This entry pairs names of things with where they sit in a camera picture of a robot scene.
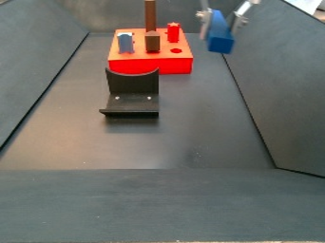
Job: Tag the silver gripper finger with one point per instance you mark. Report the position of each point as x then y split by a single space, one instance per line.
205 16
239 19

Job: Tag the blue rectangular block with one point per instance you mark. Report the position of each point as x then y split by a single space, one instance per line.
219 37

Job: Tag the red peg board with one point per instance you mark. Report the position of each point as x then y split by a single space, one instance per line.
174 59

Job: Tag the black curved fixture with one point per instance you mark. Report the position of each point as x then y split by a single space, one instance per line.
134 94

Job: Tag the red star peg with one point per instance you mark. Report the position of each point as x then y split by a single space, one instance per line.
172 32

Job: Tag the tall brown cylinder peg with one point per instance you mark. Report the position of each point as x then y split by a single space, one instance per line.
150 14

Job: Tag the short brown prism peg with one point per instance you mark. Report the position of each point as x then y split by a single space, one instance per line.
152 41

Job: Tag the light blue peg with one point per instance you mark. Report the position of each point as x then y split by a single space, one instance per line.
126 42

